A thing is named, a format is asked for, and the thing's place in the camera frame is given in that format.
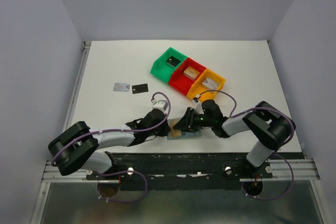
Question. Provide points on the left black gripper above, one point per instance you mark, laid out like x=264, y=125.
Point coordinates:
x=165, y=131

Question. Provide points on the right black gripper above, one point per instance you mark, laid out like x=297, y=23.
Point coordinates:
x=187, y=123

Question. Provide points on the grey-green card holder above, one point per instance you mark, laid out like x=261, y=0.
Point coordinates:
x=168, y=136

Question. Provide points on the tan gold credit card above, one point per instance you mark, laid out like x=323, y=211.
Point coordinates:
x=174, y=133

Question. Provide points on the black credit card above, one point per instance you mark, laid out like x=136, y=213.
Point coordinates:
x=140, y=88

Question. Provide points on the silver VIP credit card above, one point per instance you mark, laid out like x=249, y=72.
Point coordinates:
x=121, y=87

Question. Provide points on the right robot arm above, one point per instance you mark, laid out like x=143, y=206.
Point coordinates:
x=272, y=128

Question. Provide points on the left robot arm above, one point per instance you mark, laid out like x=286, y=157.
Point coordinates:
x=78, y=145

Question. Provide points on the blue card sleeve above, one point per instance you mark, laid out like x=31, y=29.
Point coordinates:
x=187, y=135

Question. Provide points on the white card in yellow bin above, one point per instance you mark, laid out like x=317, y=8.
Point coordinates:
x=210, y=84

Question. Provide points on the tan card in red bin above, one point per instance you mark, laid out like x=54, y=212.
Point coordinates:
x=191, y=73

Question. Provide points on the black card in green bin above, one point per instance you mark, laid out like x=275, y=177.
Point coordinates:
x=173, y=62

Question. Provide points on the red plastic bin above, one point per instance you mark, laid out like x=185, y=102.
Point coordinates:
x=179, y=81

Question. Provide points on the yellow plastic bin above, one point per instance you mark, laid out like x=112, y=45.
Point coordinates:
x=197, y=89

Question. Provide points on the green plastic bin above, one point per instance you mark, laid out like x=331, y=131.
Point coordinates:
x=161, y=70

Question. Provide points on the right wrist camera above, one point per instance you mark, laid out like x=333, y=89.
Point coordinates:
x=197, y=105

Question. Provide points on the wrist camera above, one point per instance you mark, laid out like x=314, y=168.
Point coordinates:
x=161, y=105
x=197, y=105

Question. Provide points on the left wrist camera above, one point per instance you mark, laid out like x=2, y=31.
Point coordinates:
x=161, y=105

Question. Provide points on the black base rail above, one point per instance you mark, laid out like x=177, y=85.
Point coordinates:
x=202, y=171

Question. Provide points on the aluminium side rail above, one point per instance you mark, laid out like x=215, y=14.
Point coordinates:
x=78, y=81

